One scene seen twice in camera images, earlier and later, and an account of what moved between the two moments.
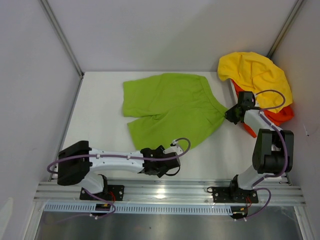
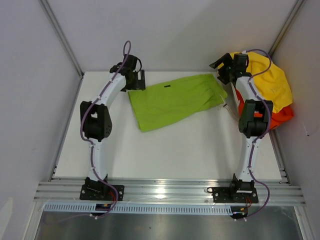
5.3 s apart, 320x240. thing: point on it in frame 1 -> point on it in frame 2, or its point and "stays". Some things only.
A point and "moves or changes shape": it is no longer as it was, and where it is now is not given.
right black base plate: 230,194 stays
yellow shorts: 271,88 stays
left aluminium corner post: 62,38 stays
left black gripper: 159,150 -> 139,84
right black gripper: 229,116 -> 226,59
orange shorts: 276,116 stays
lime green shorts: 177,110 moves or changes shape
